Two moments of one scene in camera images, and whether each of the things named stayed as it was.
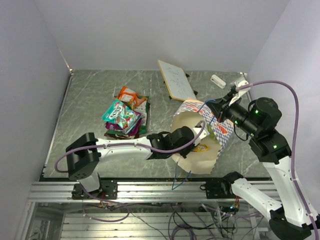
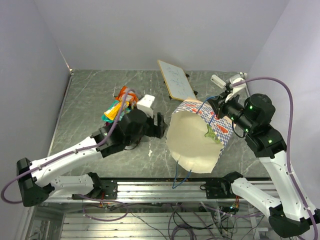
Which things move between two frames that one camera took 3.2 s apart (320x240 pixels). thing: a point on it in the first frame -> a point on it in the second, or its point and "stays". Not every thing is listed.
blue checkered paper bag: x=202 y=157 stays
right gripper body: x=231 y=111 stays
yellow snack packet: x=201 y=148 -> x=112 y=112
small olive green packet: x=212 y=133 stays
